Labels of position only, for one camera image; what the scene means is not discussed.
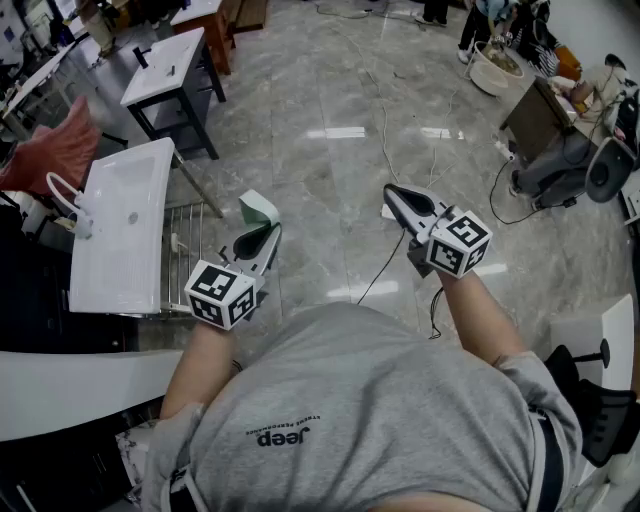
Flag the white round tub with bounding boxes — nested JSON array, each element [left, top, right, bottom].
[[468, 59, 512, 98]]

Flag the curved white sink basin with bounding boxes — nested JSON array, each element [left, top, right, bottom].
[[68, 137, 176, 316]]

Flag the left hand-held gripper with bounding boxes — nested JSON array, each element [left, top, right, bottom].
[[184, 223, 282, 331]]

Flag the metal rack stand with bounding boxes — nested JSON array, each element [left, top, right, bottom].
[[159, 149, 226, 315]]

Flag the wooden pallet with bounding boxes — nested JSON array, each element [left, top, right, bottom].
[[233, 0, 271, 34]]

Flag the white floor cable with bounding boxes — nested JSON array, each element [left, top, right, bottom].
[[343, 27, 401, 185]]

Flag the white table with dark legs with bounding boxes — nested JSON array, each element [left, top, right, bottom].
[[128, 34, 227, 161]]

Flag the white curved counter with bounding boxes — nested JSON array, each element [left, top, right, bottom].
[[0, 349, 184, 444]]

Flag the pink towel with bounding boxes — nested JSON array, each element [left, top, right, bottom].
[[0, 94, 101, 197]]

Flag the brown wooden table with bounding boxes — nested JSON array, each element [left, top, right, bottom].
[[499, 74, 579, 166]]

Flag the wooden-rimmed round basin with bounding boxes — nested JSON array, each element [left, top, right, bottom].
[[473, 41, 526, 80]]

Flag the person's left forearm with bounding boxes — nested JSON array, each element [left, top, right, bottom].
[[159, 319, 239, 421]]

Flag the orange bag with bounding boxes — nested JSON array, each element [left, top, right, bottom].
[[553, 44, 582, 77]]

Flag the black cabinet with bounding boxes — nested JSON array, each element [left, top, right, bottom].
[[0, 199, 139, 354]]

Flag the person's grey t-shirt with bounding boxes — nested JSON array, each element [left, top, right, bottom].
[[142, 299, 584, 512]]

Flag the white loop faucet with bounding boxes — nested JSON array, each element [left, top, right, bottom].
[[46, 172, 96, 240]]

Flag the wooden cabinet with white top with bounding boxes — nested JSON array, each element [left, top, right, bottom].
[[169, 0, 236, 76]]

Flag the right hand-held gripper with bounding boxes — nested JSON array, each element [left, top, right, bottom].
[[383, 184, 494, 279]]

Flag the black floor cable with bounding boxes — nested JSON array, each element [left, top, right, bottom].
[[356, 229, 406, 306]]

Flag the person's right forearm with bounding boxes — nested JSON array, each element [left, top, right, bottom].
[[439, 272, 531, 371]]

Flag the flat white sink basin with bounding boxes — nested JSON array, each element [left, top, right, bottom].
[[119, 27, 206, 108]]

